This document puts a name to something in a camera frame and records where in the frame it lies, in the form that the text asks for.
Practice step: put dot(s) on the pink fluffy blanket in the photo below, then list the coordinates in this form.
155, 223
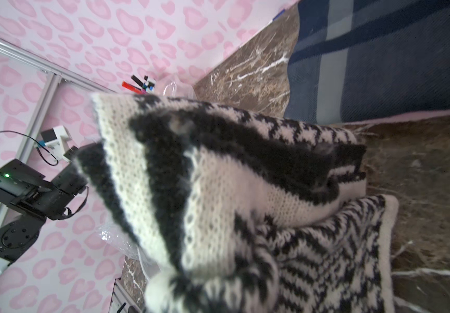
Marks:
406, 117

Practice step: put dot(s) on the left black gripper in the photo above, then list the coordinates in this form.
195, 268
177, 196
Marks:
26, 191

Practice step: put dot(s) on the clear plastic vacuum bag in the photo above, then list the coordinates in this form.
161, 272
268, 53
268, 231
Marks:
147, 177

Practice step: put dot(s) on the black white houndstooth knit blanket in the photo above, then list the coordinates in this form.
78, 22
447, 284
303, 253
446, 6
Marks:
278, 219

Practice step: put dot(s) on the navy plaid blanket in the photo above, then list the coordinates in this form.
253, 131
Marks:
363, 60

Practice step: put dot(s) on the red marker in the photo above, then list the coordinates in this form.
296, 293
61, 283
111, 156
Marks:
132, 88

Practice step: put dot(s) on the black cap marker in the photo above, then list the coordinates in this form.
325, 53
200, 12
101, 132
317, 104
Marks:
146, 84

